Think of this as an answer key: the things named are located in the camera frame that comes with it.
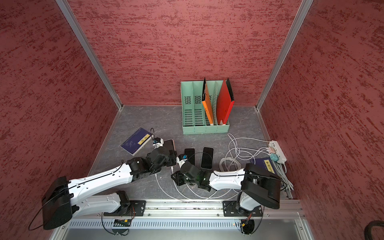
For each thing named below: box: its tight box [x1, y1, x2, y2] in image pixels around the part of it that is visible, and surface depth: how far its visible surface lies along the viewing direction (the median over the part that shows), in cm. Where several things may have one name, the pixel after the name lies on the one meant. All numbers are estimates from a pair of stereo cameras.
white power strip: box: [269, 140, 287, 164], surface depth 94 cm
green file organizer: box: [180, 80, 230, 135], surface depth 105 cm
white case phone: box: [200, 146, 215, 170], surface depth 94 cm
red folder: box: [216, 78, 235, 125], surface depth 100 cm
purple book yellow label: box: [120, 127, 154, 156], surface depth 101 cm
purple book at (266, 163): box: [250, 157, 277, 175], surface depth 92 cm
